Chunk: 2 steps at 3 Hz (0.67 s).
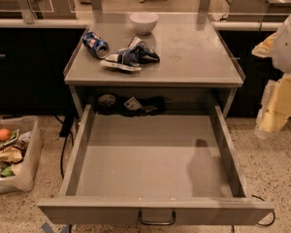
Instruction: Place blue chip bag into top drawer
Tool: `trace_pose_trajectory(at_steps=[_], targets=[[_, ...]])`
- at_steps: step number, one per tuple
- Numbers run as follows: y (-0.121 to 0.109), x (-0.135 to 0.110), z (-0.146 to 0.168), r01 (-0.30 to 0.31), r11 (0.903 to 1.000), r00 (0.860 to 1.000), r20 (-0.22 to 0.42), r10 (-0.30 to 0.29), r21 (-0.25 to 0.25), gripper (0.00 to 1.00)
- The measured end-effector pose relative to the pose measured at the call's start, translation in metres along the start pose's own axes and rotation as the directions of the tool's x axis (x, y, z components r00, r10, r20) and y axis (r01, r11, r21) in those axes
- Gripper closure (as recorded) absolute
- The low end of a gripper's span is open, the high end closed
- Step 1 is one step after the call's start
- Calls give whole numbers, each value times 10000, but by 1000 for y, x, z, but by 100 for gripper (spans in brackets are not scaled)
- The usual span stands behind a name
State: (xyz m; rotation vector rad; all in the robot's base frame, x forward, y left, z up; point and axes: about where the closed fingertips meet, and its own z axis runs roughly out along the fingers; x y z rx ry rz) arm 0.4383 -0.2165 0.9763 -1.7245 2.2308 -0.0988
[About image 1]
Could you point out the white paper tag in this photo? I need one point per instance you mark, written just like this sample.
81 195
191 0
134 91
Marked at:
132 104

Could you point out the white ceramic bowl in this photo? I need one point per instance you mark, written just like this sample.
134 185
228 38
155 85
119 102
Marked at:
143 22

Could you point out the clear plastic bin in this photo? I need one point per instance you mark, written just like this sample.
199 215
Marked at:
20 150

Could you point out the blue soda can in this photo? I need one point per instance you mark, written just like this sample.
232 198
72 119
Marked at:
98 47

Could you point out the blue chip bag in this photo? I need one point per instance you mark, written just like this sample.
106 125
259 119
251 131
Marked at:
131 58

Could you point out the open grey top drawer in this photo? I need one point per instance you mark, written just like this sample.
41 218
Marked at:
155 164

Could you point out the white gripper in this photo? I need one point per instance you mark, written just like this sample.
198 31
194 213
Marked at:
288 46

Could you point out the crumpled snack wrapper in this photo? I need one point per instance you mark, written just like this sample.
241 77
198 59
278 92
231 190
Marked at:
10 155

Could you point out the black drawer handle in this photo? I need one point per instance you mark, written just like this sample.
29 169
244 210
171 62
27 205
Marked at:
157 219

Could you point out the orange fruit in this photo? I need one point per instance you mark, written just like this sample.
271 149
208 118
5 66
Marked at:
5 134

